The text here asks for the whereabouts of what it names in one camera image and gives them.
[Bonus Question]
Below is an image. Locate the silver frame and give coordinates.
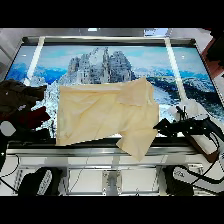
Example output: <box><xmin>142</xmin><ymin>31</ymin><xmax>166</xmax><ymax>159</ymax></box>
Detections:
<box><xmin>0</xmin><ymin>141</ymin><xmax>224</xmax><ymax>197</ymax></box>

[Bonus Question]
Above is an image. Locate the black cable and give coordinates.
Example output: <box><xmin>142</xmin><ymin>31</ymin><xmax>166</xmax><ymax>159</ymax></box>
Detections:
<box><xmin>203</xmin><ymin>130</ymin><xmax>224</xmax><ymax>178</ymax></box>
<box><xmin>0</xmin><ymin>154</ymin><xmax>22</xmax><ymax>194</ymax></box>

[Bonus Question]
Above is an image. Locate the cream T-shirt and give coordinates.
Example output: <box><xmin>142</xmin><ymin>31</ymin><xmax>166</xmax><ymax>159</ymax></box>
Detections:
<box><xmin>55</xmin><ymin>77</ymin><xmax>161</xmax><ymax>162</ymax></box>

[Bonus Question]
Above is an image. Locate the red garment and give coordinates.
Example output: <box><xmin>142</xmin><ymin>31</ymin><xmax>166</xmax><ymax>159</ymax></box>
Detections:
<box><xmin>0</xmin><ymin>106</ymin><xmax>52</xmax><ymax>132</ymax></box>

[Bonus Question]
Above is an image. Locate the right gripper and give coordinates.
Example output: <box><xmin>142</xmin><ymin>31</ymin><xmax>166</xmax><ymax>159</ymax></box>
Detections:
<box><xmin>153</xmin><ymin>117</ymin><xmax>181</xmax><ymax>138</ymax></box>

